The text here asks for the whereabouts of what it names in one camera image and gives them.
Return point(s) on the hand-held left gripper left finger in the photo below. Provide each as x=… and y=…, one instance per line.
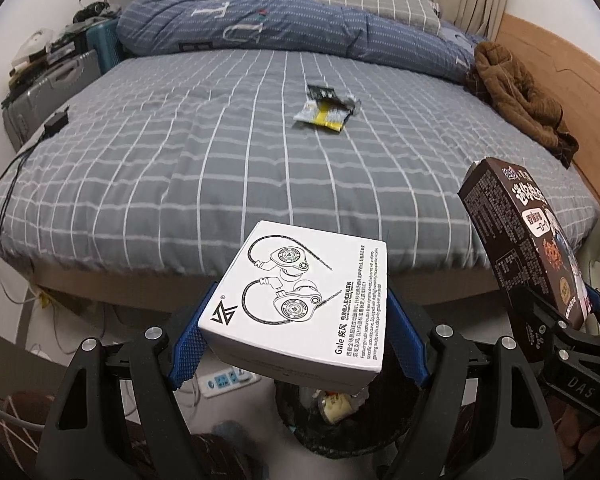
x=191, y=347

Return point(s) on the white device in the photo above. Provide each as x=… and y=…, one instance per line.
x=32, y=47

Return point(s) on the brown fleece coat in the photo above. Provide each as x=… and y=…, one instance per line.
x=515, y=90

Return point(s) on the wooden headboard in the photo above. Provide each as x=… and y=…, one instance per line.
x=570, y=85

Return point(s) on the black trash bin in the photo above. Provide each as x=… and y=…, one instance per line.
x=300, y=430

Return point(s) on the white power strip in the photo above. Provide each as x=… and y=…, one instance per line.
x=225, y=379

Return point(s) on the black snack wrapper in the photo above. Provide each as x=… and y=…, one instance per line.
x=321, y=92

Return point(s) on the white earphone box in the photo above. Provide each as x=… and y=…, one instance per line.
x=290, y=310

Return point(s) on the brown printed snack box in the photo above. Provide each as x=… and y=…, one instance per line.
x=510, y=240

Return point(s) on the grey hard case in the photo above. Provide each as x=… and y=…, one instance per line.
x=45, y=90

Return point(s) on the grey checked pillow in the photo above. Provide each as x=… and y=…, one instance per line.
x=380, y=2

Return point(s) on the teal suitcase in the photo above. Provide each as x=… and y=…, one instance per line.
x=105, y=42

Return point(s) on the blue striped duvet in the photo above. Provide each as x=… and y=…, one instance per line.
x=280, y=25

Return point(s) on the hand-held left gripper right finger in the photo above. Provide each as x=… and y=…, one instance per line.
x=406, y=342

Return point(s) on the bed with grey checked sheet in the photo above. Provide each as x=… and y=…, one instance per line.
x=230, y=170

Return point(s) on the brown checked cloth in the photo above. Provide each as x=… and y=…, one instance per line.
x=10, y=440

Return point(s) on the yellow and silver snack wrapper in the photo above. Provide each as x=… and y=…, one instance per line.
x=325, y=116

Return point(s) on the black power adapter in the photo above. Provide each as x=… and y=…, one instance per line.
x=56, y=121

